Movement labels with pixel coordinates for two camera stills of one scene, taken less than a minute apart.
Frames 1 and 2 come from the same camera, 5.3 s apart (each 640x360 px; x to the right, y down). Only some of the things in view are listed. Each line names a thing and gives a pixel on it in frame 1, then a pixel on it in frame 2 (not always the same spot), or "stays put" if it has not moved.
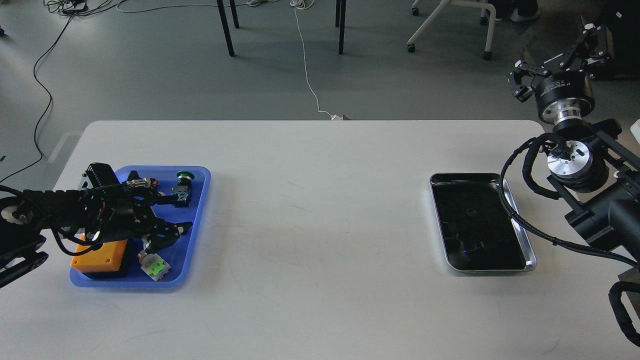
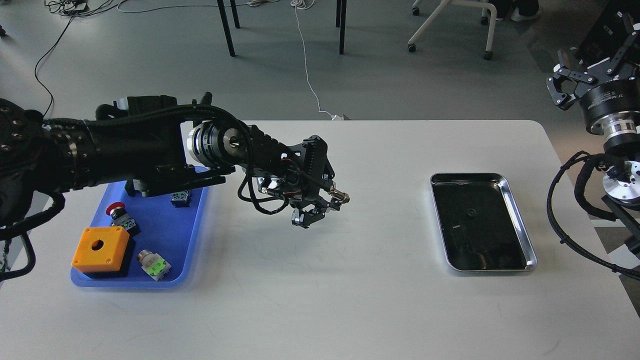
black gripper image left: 116,211 to 307,177
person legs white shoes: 517,10 stays put
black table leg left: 225,24 stays put
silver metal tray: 478,232 stays put
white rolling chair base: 487,54 stays put
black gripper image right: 566,97 to 612,110
